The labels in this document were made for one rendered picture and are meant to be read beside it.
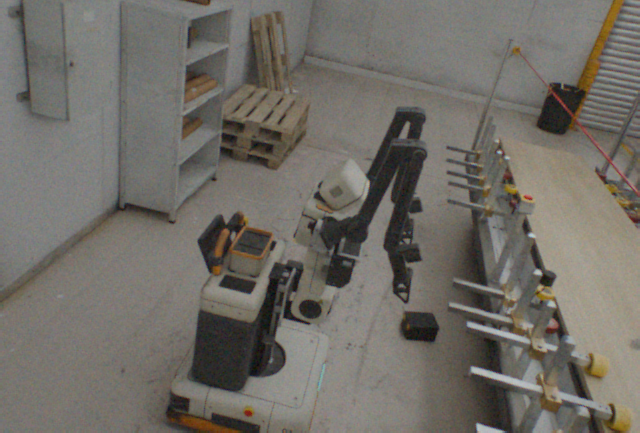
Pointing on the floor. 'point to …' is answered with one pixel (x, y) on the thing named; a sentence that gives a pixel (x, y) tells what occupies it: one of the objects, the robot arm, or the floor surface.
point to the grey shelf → (133, 12)
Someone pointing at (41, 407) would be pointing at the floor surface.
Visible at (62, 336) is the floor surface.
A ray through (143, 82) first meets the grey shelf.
